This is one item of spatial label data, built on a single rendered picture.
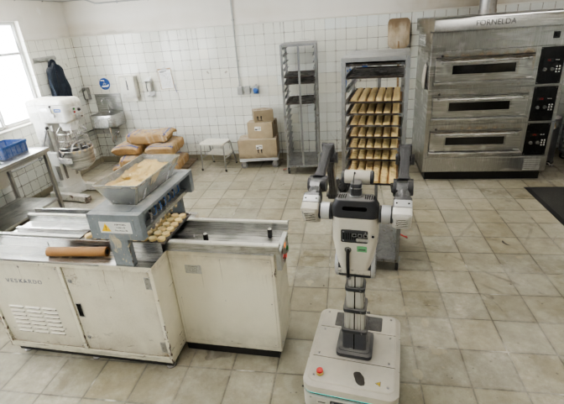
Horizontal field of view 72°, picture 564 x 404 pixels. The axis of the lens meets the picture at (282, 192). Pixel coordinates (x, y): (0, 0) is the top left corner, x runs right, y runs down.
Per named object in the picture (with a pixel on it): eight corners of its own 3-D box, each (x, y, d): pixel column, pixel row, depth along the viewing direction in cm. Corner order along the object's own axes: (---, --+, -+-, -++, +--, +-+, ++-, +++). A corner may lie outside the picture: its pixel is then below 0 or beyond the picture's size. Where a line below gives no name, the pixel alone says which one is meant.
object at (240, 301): (186, 351, 275) (162, 242, 240) (205, 317, 306) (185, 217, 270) (283, 361, 261) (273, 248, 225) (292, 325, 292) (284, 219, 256)
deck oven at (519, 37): (421, 186, 506) (435, 18, 425) (408, 157, 614) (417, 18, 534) (553, 186, 480) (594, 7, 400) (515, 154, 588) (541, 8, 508)
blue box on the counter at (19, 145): (5, 160, 438) (1, 148, 432) (-19, 161, 442) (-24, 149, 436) (30, 149, 474) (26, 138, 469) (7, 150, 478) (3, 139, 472)
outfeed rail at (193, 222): (29, 221, 295) (26, 212, 292) (33, 219, 298) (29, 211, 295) (289, 230, 254) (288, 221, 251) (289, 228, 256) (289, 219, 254)
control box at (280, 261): (276, 270, 238) (274, 251, 232) (284, 249, 259) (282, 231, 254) (282, 270, 237) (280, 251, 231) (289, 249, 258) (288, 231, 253)
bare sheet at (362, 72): (403, 77, 277) (404, 75, 276) (347, 79, 288) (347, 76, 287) (404, 66, 329) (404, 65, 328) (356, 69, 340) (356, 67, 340)
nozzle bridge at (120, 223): (100, 264, 231) (85, 214, 218) (158, 210, 296) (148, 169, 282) (150, 268, 225) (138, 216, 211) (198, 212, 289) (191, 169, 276)
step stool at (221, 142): (237, 162, 648) (234, 135, 630) (227, 171, 610) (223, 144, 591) (213, 161, 661) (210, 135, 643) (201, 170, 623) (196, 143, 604)
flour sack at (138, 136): (124, 145, 591) (122, 135, 584) (134, 138, 629) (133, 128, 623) (170, 143, 586) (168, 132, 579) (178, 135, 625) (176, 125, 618)
